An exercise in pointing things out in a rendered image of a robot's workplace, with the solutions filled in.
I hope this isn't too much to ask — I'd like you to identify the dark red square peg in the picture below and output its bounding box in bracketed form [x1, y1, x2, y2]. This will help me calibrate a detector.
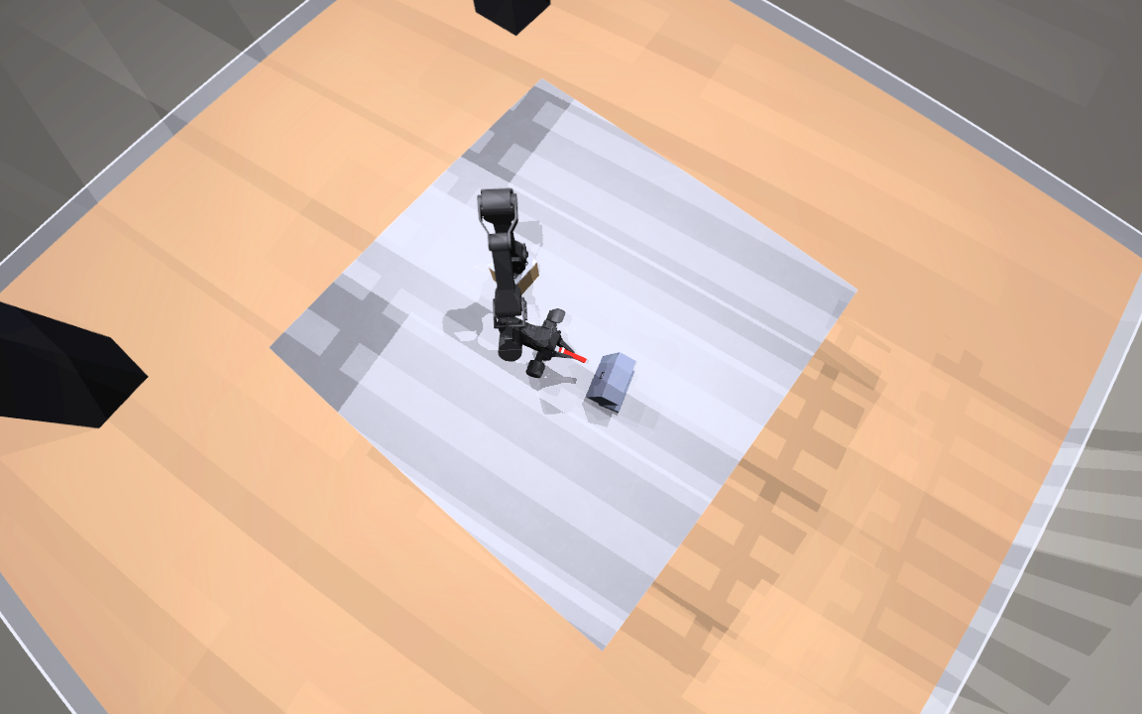
[558, 347, 587, 363]

